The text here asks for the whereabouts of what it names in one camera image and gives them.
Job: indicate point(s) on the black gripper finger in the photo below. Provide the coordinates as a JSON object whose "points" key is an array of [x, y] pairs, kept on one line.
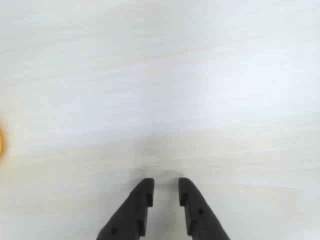
{"points": [[200, 220], [130, 215]]}

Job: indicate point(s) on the yellow rubber duck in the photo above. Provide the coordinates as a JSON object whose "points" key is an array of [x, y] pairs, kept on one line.
{"points": [[1, 145]]}

